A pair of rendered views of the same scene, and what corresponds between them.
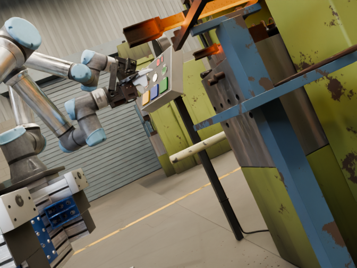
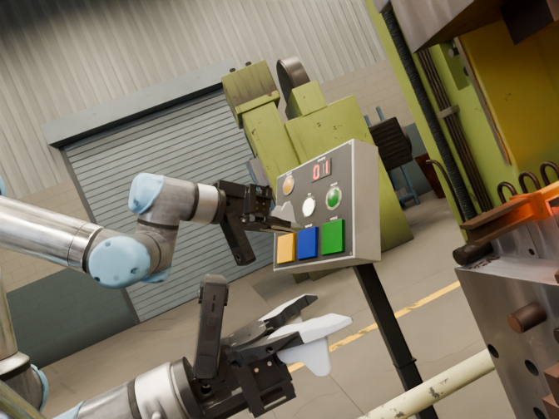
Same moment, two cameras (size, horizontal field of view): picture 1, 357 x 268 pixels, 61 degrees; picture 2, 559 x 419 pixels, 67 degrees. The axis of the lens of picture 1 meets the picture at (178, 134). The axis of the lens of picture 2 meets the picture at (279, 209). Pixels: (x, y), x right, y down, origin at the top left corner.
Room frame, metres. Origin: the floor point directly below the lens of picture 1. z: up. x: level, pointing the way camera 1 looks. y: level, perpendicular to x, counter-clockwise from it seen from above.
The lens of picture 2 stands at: (0.71, -0.02, 1.14)
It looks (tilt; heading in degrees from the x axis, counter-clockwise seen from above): 1 degrees down; 4
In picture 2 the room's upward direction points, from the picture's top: 23 degrees counter-clockwise
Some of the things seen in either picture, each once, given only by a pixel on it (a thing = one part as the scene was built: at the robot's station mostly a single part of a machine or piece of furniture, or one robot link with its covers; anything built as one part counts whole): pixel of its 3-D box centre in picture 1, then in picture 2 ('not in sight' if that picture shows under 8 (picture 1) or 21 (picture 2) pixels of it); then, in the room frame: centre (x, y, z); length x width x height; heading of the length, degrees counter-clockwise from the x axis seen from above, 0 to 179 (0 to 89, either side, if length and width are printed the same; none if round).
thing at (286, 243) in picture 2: (146, 98); (287, 248); (1.85, 0.09, 1.01); 0.07 x 0.05 x 0.07; 39
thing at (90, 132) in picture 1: (90, 132); not in sight; (1.17, 0.31, 0.88); 0.11 x 0.08 x 0.11; 56
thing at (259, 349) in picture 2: (131, 79); (271, 342); (1.17, 0.08, 1.00); 0.09 x 0.05 x 0.02; 68
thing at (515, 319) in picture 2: (212, 81); (526, 317); (1.27, -0.22, 0.87); 0.04 x 0.03 x 0.03; 104
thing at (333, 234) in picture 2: (164, 85); (333, 237); (1.69, -0.04, 1.01); 0.07 x 0.05 x 0.07; 39
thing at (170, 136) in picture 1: (184, 94); (325, 154); (6.62, -0.47, 1.45); 2.20 x 1.23 x 2.90; 105
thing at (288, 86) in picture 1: (261, 98); not in sight; (0.81, -0.24, 0.73); 0.40 x 0.30 x 0.02; 12
